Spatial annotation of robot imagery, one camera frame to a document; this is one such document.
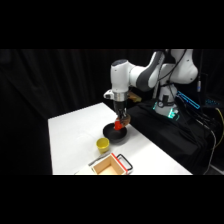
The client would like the brown potato with red net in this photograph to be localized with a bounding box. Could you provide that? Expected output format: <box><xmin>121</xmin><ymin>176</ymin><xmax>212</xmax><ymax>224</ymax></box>
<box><xmin>114</xmin><ymin>115</ymin><xmax>132</xmax><ymax>132</ymax></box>

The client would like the black cloth covered stand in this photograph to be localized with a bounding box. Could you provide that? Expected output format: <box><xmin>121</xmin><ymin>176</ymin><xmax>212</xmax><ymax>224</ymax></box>
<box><xmin>121</xmin><ymin>99</ymin><xmax>215</xmax><ymax>176</ymax></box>

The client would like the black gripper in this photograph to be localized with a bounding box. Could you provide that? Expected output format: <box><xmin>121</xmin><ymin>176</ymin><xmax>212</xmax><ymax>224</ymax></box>
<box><xmin>113</xmin><ymin>99</ymin><xmax>130</xmax><ymax>124</ymax></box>

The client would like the black curtain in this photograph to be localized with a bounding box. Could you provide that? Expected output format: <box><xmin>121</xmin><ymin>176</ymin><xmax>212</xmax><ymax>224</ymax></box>
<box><xmin>0</xmin><ymin>49</ymin><xmax>224</xmax><ymax>176</ymax></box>

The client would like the blue lit controller device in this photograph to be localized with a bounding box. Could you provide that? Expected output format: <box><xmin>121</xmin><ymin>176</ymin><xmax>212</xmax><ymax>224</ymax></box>
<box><xmin>176</xmin><ymin>90</ymin><xmax>202</xmax><ymax>111</ymax></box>

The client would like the yellow cable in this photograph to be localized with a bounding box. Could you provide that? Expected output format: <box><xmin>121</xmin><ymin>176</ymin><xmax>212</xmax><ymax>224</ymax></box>
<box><xmin>211</xmin><ymin>106</ymin><xmax>224</xmax><ymax>149</ymax></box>

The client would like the yellow cup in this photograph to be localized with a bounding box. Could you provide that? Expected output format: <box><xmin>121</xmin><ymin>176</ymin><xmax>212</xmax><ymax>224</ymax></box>
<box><xmin>96</xmin><ymin>137</ymin><xmax>111</xmax><ymax>155</ymax></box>

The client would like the wooden box with red handle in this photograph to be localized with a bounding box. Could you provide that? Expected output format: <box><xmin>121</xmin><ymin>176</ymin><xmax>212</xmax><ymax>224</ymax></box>
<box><xmin>91</xmin><ymin>152</ymin><xmax>134</xmax><ymax>176</ymax></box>

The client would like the black bowl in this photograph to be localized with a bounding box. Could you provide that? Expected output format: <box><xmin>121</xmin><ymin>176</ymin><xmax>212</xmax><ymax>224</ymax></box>
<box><xmin>102</xmin><ymin>122</ymin><xmax>129</xmax><ymax>144</ymax></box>

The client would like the grey cable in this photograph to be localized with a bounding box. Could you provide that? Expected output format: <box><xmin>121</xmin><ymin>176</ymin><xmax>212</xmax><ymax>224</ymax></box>
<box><xmin>199</xmin><ymin>119</ymin><xmax>218</xmax><ymax>174</ymax></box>

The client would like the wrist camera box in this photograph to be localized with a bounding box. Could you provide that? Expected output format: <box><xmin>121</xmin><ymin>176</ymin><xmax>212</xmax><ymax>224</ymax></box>
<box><xmin>127</xmin><ymin>91</ymin><xmax>142</xmax><ymax>103</ymax></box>

